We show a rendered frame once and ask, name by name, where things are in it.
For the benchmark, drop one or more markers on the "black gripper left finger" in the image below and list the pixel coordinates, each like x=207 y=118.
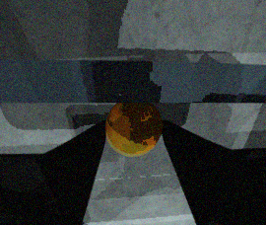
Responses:
x=64 y=175

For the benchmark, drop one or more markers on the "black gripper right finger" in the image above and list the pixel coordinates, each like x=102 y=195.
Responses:
x=209 y=174

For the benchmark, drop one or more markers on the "brown mottled ball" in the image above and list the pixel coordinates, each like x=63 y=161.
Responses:
x=140 y=122

